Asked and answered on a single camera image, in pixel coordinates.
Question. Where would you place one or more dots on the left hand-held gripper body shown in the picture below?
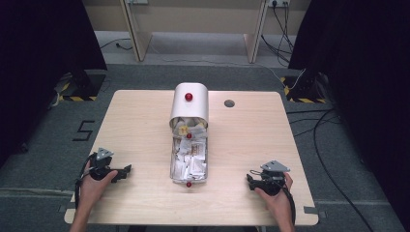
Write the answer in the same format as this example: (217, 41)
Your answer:
(100, 167)

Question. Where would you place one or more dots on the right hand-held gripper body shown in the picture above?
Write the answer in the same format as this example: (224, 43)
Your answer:
(272, 180)

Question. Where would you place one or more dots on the person's left hand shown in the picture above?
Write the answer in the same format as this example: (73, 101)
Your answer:
(93, 188)

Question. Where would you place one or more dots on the person's right hand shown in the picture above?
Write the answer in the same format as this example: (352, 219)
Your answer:
(277, 203)

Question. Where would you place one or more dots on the pile of white packets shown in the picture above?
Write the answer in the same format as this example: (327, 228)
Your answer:
(190, 154)

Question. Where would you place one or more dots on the black stand base, striped tape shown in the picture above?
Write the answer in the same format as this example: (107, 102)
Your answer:
(84, 87)
(304, 90)

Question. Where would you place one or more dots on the black curtain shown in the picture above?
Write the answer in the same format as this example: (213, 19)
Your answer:
(364, 80)
(38, 64)

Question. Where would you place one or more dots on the beige wooden desk frame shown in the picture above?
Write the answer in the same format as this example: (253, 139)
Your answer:
(138, 32)

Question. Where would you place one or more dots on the white wall power socket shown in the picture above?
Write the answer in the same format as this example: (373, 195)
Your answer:
(278, 2)

